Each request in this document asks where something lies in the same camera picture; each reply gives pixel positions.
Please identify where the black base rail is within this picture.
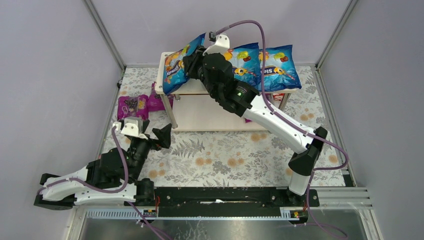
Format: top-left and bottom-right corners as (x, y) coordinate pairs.
(133, 187), (319, 207)

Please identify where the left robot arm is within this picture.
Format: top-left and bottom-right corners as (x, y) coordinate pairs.
(33, 117), (173, 211)

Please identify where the white wooden two-tier shelf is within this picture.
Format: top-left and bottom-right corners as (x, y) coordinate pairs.
(154, 50), (298, 132)

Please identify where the slotted cable duct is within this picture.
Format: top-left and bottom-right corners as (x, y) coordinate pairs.
(86, 207), (300, 221)

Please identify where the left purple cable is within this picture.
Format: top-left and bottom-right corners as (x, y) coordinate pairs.
(35, 127), (173, 240)

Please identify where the red white packet behind shelf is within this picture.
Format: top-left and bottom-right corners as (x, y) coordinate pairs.
(272, 93), (285, 102)

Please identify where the blue Slendy bag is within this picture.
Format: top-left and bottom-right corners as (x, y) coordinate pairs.
(256, 44), (302, 93)
(223, 42), (261, 90)
(162, 33), (205, 95)

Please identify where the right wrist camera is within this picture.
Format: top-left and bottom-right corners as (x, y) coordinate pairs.
(203, 31), (230, 56)

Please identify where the floral patterned table mat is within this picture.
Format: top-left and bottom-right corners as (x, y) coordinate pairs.
(118, 66), (345, 187)

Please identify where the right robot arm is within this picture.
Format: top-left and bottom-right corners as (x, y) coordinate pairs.
(182, 45), (328, 206)

